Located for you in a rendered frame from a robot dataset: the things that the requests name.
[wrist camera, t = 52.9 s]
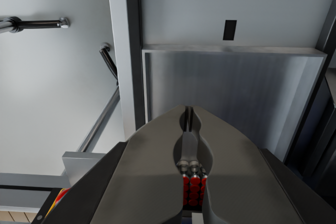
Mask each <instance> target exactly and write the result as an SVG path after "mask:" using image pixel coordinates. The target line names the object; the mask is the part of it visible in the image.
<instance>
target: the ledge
mask: <svg viewBox="0 0 336 224"><path fill-rule="evenodd" d="M105 155H106V153H94V152H74V151H66V152H65V153H64V154H63V156H62V157H61V158H62V161H63V164H64V167H65V170H66V173H67V176H68V179H69V182H70V186H71V187H72V186H73V185H74V184H75V183H77V182H78V181H79V180H80V179H81V178H82V177H83V176H84V175H85V174H86V173H87V172H88V171H89V170H90V169H91V168H92V167H93V166H94V165H95V164H96V163H97V162H98V161H100V160H101V159H102V158H103V157H104V156H105Z"/></svg>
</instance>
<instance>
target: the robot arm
mask: <svg viewBox="0 0 336 224"><path fill-rule="evenodd" d="M187 122H188V130H189V132H191V133H192V134H193V135H194V137H195V138H196V140H197V142H198V145H197V154H196V158H197V160H198V161H199V162H200V163H201V165H202V166H203V168H204V169H205V172H206V174H207V178H206V182H205V189H204V195H203V201H202V216H203V223H204V224H336V211H335V210H334V209H333V208H332V207H331V206H330V205H329V204H328V203H327V202H326V201H325V200H324V199H322V198H321V197H320V196H319V195H318V194H317V193H316V192H315V191H314V190H312V189H311V188H310V187H309V186H308V185H307V184H306V183H305V182H304V181H302V180H301V179H300V178H299V177H298V176H297V175H296V174H295V173H293V172H292V171H291V170H290V169H289V168H288V167H287V166H286V165H285V164H283V163H282V162H281V161H280V160H279V159H278V158H277V157H276V156H275V155H273V154H272V153H271V152H270V151H269V150H268V149H267V148H258V147H257V146H256V145H255V144H254V143H253V142H252V141H251V140H250V139H249V138H247V137H246V136H245V135H244V134H243V133H241V132H240V131H239V130H237V129H236V128H235V127H233V126H232V125H230V124H228V123H227V122H225V121H223V120H222V119H220V118H218V117H217V116H215V115H213V114H212V113H210V112H208V111H207V110H205V109H203V108H202V107H200V106H197V105H190V106H185V105H183V104H179V105H177V106H176V107H174V108H172V109H170V110H168V111H167V112H165V113H163V114H161V115H160V116H158V117H156V118H155V119H153V120H151V121H149V122H148V123H146V124H145V125H143V126H142V127H141V128H139V129H138V130H137V131H136V132H135V133H133V134H132V135H131V136H130V137H129V138H128V139H127V140H126V141H125V142H122V141H119V142H118V143H117V144H116V145H115V146H114V147H113V148H112V149H111V150H110V151H109V152H108V153H107V154H106V155H105V156H104V157H103V158H102V159H101V160H99V161H98V162H97V163H96V164H95V165H94V166H93V167H92V168H91V169H90V170H89V171H88V172H87V173H86V174H85V175H84V176H83V177H82V178H81V179H80V180H79V181H78V182H76V183H75V184H74V185H73V186H72V187H71V188H70V189H69V190H68V191H67V192H66V193H65V194H64V196H63V197H62V198H61V199H60V200H59V201H58V202H57V203H56V204H55V206H54V207H53V208H52V209H51V210H50V212H49V213H48V214H47V216H46V217H45V218H44V220H43V221H42V222H41V224H182V214H183V201H184V179H183V176H182V175H181V173H180V172H179V170H178V169H177V167H176V164H177V163H178V162H179V160H180V159H181V157H182V142H183V133H184V132H187Z"/></svg>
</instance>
